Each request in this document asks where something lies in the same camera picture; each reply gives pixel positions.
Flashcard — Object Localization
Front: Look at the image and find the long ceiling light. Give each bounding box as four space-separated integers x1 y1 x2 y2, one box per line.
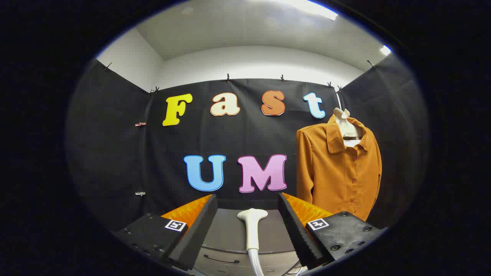
269 0 339 21

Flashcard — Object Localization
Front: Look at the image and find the white clothes hanger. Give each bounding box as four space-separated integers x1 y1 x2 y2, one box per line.
332 107 364 148

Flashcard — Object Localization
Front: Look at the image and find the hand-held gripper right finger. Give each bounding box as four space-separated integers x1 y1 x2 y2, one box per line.
278 192 389 270

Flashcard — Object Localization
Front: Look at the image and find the orange button shirt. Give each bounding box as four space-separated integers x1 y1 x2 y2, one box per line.
296 114 383 222

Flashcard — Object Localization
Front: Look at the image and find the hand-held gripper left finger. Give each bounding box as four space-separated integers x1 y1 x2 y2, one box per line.
113 194 218 271

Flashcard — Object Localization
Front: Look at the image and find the black backdrop cloth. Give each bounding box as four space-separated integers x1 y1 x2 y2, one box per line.
65 54 428 231

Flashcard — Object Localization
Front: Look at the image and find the white garment steamer head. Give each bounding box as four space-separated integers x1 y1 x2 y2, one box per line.
237 208 269 251

